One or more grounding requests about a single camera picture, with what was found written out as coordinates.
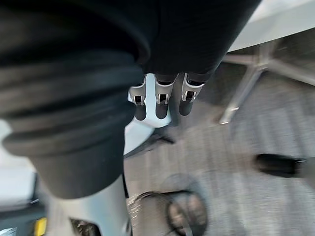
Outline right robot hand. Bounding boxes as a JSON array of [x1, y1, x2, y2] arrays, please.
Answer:
[[0, 0, 262, 236]]

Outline white tea table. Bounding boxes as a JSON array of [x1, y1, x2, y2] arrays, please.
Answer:
[[0, 118, 176, 207]]

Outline small yellow object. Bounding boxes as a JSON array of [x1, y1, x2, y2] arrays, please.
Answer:
[[35, 216, 48, 232]]

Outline white desk top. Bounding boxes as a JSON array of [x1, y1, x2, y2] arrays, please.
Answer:
[[225, 0, 315, 54]]

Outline black oblong object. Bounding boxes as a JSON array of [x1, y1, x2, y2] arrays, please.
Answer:
[[254, 152, 308, 178]]

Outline black coiled cable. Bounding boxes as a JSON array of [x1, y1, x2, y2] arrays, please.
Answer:
[[127, 173, 211, 236]]

